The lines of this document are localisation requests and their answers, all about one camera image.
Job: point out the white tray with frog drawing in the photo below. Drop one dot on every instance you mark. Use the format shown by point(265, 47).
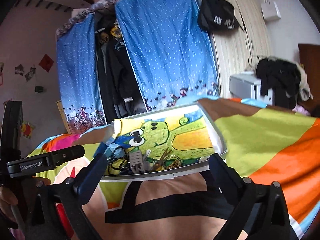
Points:
point(180, 138)

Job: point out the small wooden side cabinet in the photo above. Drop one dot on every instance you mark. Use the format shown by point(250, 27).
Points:
point(64, 120)

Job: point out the wooden bed headboard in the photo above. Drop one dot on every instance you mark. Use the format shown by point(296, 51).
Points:
point(309, 56)

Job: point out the person's left hand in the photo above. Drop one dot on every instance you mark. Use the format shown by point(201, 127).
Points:
point(7, 199)

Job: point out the pink fluffy blanket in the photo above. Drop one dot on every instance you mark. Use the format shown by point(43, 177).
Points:
point(301, 110)

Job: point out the pile of dark clothes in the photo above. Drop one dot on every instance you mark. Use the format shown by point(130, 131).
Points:
point(288, 81)

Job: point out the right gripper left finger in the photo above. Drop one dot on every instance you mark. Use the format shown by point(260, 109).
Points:
point(88, 178)

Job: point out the white paper gift bag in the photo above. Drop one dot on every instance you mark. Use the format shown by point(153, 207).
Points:
point(270, 11)

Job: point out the yellow cartoon wall sticker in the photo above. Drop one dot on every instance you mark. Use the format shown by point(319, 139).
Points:
point(27, 129)

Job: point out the red diamond wall decoration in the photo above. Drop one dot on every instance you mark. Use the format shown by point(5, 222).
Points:
point(46, 63)

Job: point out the white bedside cabinet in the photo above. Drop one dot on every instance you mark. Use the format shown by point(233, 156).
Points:
point(247, 86)

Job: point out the blue dotted fabric wardrobe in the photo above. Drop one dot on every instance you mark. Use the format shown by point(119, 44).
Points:
point(122, 57)

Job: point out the beige wooden wardrobe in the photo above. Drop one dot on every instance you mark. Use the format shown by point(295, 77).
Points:
point(237, 50)

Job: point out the black hanging tote bag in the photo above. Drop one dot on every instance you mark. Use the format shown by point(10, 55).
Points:
point(218, 15)

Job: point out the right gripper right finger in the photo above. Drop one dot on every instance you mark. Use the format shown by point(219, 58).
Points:
point(227, 179)

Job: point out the grey hair claw clip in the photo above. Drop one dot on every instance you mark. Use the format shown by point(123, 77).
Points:
point(137, 162)

